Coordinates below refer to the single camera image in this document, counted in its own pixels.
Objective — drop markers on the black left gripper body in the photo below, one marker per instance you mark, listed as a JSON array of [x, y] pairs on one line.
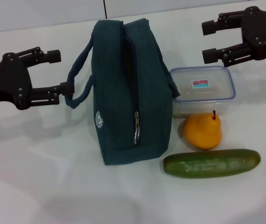
[[6, 81]]

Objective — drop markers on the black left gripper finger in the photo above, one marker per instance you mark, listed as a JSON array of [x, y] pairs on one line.
[[51, 94], [53, 56]]

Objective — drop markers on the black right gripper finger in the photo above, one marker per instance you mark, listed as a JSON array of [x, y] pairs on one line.
[[208, 28], [209, 56]]

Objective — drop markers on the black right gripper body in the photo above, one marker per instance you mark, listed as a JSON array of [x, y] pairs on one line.
[[261, 30]]

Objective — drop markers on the clear plastic food container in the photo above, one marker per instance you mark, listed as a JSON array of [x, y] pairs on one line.
[[203, 93]]

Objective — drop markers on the dark teal fabric lunch bag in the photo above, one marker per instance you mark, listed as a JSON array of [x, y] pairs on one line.
[[114, 93]]

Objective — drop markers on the yellow pear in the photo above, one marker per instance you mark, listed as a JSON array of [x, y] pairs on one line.
[[203, 133]]

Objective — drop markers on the green cucumber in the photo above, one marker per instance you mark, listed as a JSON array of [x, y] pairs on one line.
[[212, 164]]

